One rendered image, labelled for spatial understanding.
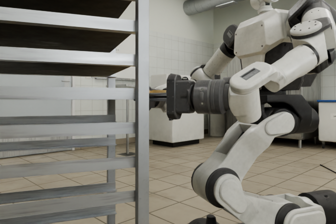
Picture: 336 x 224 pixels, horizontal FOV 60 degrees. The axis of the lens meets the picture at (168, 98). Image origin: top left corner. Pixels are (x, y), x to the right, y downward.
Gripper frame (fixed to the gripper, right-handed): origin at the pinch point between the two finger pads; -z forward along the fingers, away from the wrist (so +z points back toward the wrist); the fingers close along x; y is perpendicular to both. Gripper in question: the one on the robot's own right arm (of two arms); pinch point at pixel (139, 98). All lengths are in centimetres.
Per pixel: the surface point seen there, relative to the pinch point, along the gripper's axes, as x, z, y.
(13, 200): -37, -33, -32
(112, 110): -5.2, -7.4, -8.0
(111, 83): 5.7, -7.7, -8.4
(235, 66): 63, 440, -44
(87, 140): -16.8, -14.5, -14.8
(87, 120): -9.0, -14.6, -14.8
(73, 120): -8.7, -18.1, -18.4
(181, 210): -77, 84, -13
